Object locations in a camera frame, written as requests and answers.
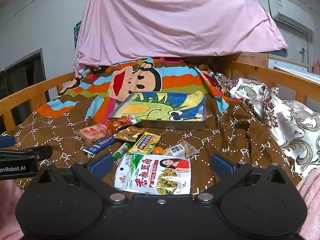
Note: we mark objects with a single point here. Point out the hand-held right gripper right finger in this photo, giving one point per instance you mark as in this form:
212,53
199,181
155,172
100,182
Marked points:
222,163

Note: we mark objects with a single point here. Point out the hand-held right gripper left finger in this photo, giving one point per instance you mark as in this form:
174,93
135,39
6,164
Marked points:
101,163

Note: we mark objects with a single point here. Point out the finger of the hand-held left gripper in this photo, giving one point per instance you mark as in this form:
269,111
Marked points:
7,142

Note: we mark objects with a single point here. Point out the blue snack stick packet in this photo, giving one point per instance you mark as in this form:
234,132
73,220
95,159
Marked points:
98,146

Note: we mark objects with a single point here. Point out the green tube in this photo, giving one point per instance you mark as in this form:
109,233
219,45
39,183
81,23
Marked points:
120,152

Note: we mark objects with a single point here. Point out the rice cracker packet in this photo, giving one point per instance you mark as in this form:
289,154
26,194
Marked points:
93,133

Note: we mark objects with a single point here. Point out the gold snack packet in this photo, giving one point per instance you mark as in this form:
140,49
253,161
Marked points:
128,135

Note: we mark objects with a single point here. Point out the clear nut packet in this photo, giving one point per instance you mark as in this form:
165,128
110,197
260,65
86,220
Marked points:
184,148

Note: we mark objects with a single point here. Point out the orange red snack packet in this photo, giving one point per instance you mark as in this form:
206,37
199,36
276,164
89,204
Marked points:
117,126

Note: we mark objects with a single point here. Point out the large white bean snack packet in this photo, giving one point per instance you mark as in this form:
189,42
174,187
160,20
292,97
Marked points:
140,177

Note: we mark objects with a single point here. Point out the yellow green snack packet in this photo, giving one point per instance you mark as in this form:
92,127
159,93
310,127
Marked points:
145,143

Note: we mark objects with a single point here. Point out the small orange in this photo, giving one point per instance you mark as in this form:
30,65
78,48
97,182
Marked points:
158,151

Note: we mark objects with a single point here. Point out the dinosaur print metal tray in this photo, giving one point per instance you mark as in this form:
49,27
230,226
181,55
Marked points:
160,106

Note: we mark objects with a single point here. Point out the person's left forearm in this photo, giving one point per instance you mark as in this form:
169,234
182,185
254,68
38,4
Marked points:
8,205

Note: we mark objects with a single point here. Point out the cartoon monkey printed blanket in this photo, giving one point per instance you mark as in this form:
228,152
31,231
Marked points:
237,140

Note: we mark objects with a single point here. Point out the striped monkey blanket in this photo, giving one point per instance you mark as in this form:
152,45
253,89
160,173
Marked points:
25,91

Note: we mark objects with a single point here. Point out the dark door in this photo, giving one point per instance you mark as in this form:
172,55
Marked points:
23,67

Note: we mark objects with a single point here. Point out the floral satin quilt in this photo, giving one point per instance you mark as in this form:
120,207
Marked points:
292,122

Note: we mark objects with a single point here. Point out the pink fleece clothing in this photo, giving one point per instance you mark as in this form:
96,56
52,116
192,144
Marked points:
310,200

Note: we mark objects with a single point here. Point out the white cabinet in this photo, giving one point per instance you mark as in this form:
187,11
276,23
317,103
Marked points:
287,61

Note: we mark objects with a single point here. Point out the teal floral cloth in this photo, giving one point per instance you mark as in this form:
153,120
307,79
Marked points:
77,33

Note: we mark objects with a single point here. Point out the pink bed sheet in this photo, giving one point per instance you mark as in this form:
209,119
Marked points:
175,22

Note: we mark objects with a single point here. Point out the white air conditioner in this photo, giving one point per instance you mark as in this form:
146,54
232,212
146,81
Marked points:
290,12

